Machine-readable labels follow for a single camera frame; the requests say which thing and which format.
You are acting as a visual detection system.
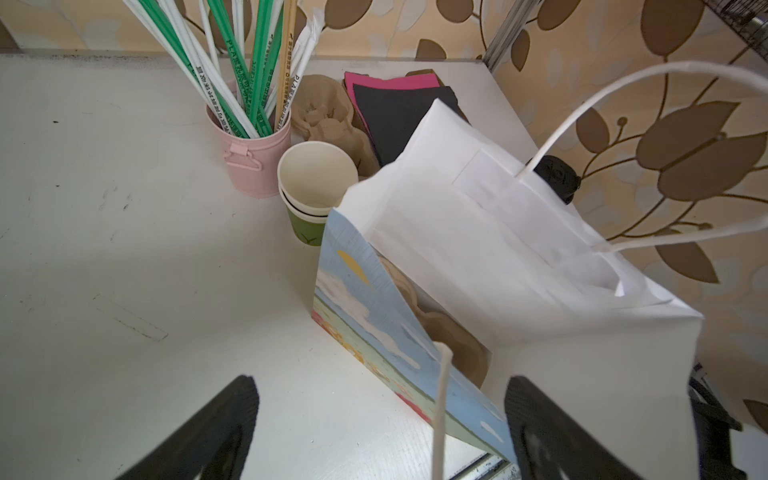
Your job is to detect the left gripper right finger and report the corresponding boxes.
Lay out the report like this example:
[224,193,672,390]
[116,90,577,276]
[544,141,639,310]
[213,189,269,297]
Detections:
[504,376,639,479]

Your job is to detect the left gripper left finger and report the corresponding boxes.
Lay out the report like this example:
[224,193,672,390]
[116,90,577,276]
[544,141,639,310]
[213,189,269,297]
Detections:
[120,375,259,480]

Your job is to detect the brown pulp cup carrier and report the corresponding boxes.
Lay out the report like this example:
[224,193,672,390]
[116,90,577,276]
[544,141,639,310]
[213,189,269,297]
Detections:
[379,256,490,388]

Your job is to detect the green white paper bag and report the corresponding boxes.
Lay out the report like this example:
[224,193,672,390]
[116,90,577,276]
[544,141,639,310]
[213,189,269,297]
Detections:
[310,59,768,480]

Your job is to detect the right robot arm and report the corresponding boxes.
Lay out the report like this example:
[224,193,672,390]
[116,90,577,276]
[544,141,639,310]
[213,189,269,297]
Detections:
[688,362,747,480]

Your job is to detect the cup of wrapped straws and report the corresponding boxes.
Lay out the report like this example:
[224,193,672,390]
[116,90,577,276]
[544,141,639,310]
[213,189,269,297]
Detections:
[126,1,326,198]

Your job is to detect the brown pulp cup carriers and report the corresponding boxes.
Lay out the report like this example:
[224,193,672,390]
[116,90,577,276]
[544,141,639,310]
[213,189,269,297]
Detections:
[291,74,380,179]

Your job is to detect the stack of coloured napkins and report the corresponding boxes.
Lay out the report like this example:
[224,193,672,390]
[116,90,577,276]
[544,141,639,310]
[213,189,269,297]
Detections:
[343,70,465,167]

